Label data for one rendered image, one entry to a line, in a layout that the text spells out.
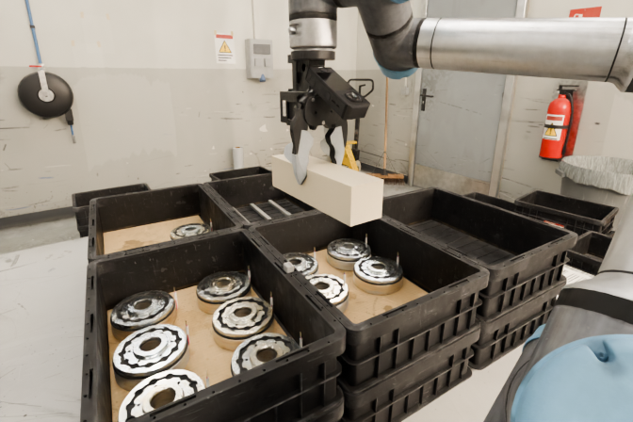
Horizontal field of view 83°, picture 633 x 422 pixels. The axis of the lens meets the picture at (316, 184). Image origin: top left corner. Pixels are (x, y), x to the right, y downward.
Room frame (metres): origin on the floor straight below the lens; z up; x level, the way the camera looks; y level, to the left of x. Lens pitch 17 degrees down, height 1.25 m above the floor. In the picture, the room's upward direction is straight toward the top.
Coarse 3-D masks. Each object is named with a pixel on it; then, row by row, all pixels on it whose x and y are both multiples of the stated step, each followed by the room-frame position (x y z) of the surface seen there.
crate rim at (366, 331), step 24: (312, 216) 0.80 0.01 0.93; (264, 240) 0.67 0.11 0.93; (312, 288) 0.49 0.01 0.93; (456, 288) 0.49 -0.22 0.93; (480, 288) 0.52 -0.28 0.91; (336, 312) 0.43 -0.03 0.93; (384, 312) 0.43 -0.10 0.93; (408, 312) 0.44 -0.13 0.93; (432, 312) 0.46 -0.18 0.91; (360, 336) 0.39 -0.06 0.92
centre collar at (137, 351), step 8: (144, 336) 0.46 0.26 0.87; (152, 336) 0.46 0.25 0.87; (160, 336) 0.46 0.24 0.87; (136, 344) 0.44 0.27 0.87; (160, 344) 0.44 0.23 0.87; (168, 344) 0.44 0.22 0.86; (136, 352) 0.42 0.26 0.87; (144, 352) 0.42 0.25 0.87; (152, 352) 0.42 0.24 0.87; (160, 352) 0.43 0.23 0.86
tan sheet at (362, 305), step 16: (320, 256) 0.78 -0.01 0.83; (320, 272) 0.70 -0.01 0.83; (336, 272) 0.70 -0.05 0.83; (352, 272) 0.70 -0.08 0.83; (352, 288) 0.64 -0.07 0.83; (400, 288) 0.64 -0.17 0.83; (416, 288) 0.64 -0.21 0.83; (352, 304) 0.59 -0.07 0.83; (368, 304) 0.59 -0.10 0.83; (384, 304) 0.59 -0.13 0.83; (400, 304) 0.59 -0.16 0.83; (352, 320) 0.54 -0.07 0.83
